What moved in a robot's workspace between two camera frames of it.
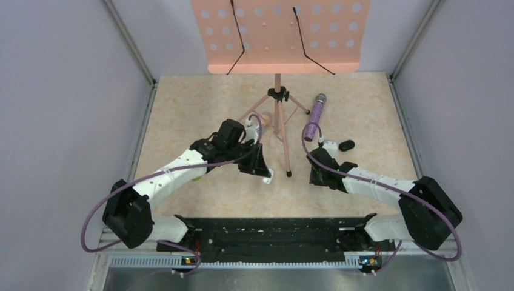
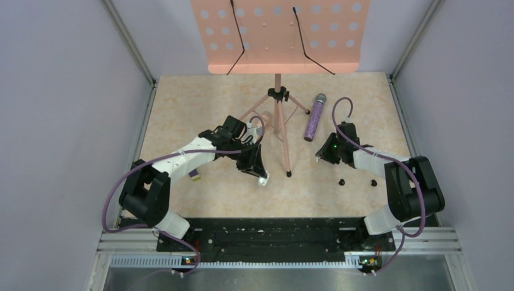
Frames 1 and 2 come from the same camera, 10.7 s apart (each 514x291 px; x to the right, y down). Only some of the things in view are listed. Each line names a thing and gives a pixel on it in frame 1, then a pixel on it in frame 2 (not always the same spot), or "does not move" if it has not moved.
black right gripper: x=314 y=179 → x=324 y=153
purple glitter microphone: x=311 y=129 does not move
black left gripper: x=256 y=163 does not move
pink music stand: x=282 y=37 does not move
